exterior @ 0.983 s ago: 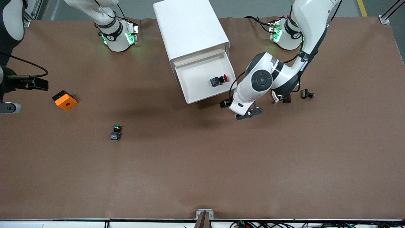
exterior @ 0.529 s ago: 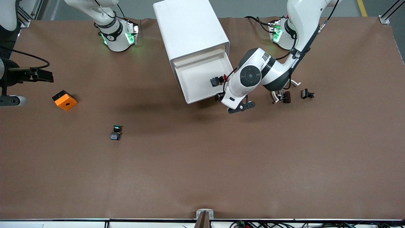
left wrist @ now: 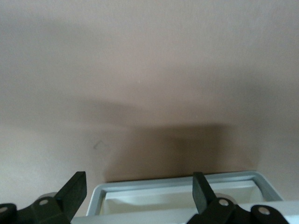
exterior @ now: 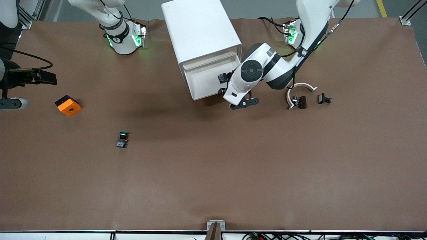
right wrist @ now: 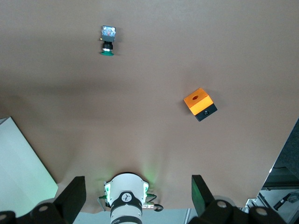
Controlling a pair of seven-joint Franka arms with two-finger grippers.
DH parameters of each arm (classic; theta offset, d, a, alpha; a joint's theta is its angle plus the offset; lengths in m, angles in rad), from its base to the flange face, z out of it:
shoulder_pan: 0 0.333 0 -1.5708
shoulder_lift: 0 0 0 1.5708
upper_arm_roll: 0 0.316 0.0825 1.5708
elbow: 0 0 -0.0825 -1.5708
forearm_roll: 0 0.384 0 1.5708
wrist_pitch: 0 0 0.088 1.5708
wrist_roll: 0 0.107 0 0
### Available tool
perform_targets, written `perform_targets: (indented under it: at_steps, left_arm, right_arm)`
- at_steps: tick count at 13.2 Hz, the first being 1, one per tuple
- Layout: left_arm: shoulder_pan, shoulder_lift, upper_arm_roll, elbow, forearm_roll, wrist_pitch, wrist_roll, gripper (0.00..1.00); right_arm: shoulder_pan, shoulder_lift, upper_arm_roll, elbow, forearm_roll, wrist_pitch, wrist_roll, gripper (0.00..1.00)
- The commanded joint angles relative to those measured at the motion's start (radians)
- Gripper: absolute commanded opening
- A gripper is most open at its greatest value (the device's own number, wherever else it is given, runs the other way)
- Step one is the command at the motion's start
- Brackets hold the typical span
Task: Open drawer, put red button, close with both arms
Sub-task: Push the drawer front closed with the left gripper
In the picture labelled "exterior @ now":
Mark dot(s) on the grey metal mount bracket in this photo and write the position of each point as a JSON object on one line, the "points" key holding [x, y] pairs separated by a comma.
{"points": [[209, 226]]}

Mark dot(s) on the black small electrical component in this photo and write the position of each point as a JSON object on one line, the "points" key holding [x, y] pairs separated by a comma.
{"points": [[322, 98]]}

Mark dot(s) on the orange button enclosure box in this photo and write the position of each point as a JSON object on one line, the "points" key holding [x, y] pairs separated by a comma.
{"points": [[70, 108]]}

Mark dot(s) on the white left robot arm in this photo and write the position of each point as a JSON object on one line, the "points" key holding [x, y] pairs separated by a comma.
{"points": [[310, 16]]}

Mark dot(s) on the white curved plastic part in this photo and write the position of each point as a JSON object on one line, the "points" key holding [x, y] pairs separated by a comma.
{"points": [[305, 84]]}

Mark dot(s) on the brown paper table cover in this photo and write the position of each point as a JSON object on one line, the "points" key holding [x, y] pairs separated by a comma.
{"points": [[213, 173]]}

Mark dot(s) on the aluminium frame profile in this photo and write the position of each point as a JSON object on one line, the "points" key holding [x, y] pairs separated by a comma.
{"points": [[27, 24], [405, 21]]}

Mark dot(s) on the brown small electrical component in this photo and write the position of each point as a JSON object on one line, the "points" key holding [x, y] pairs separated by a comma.
{"points": [[303, 102]]}

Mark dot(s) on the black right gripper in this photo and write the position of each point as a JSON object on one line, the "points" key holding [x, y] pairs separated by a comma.
{"points": [[20, 79]]}

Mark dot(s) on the white table edge rail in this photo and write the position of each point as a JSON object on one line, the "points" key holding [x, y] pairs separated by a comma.
{"points": [[66, 235]]}

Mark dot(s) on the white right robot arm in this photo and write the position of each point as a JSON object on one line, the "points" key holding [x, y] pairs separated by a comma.
{"points": [[125, 48]]}

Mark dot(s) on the green push button switch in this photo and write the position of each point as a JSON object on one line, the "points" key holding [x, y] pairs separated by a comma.
{"points": [[122, 136]]}

